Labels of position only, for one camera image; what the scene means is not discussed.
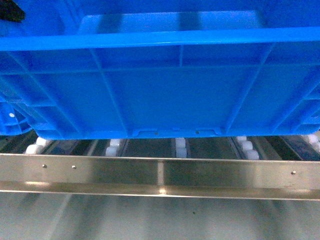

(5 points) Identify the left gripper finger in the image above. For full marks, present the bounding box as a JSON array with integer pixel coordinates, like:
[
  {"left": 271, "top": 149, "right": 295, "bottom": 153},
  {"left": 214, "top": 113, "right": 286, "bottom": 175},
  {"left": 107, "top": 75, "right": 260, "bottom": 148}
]
[{"left": 0, "top": 0, "right": 26, "bottom": 23}]

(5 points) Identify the blue plastic crate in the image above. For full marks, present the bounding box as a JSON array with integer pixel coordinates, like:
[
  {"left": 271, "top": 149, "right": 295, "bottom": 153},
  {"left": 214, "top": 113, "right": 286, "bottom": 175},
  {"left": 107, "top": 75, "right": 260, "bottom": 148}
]
[{"left": 0, "top": 0, "right": 320, "bottom": 140}]

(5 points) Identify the blue crate on shelf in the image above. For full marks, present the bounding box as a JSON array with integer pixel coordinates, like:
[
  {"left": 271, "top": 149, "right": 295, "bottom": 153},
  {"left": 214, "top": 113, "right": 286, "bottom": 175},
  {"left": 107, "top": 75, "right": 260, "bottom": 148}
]
[{"left": 0, "top": 96, "right": 32, "bottom": 136}]

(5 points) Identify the steel roller shelf rack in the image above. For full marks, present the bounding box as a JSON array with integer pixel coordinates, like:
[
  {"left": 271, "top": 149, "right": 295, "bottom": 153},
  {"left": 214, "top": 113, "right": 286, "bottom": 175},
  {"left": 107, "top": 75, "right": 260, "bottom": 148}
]
[{"left": 0, "top": 132, "right": 320, "bottom": 201}]

